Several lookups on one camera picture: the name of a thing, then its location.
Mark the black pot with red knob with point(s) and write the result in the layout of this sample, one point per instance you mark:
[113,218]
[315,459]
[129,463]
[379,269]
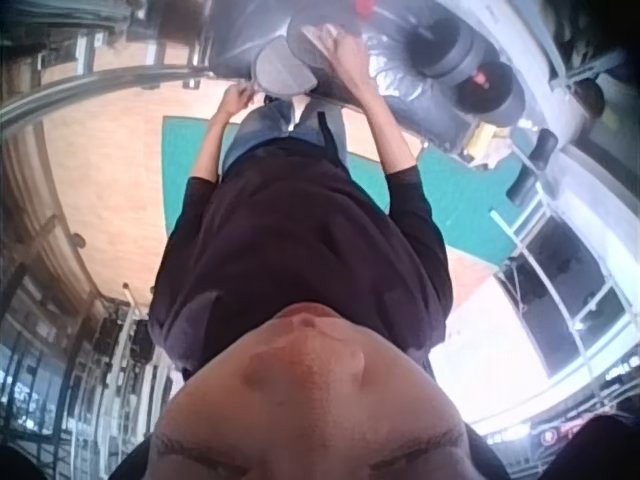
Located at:
[487,95]

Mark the white framed window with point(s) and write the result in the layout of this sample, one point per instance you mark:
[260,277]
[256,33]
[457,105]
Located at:
[565,280]

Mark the teal floor mat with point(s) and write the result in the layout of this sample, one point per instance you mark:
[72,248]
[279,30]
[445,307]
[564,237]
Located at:
[450,200]

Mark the red object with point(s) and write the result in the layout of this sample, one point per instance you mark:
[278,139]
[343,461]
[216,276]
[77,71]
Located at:
[365,6]

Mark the grey round pan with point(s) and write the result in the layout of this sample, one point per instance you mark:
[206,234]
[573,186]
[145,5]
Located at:
[285,70]

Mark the person's left hand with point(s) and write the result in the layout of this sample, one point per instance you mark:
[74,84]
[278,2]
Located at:
[234,100]

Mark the table with clear plastic cover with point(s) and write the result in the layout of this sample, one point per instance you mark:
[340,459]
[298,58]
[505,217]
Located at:
[400,95]

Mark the person's legs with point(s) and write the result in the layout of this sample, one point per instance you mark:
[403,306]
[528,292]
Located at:
[270,130]

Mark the metal shelf rack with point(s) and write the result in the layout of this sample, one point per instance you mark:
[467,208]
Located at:
[75,360]

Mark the curved metal rail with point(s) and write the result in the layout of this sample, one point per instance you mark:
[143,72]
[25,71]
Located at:
[100,85]

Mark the person's right hand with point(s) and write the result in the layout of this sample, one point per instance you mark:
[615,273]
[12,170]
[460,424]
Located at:
[347,60]

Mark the yellow object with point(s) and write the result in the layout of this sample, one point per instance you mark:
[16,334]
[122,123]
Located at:
[484,142]

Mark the beige cleaning cloth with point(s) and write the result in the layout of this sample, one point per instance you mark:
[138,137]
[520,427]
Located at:
[315,34]

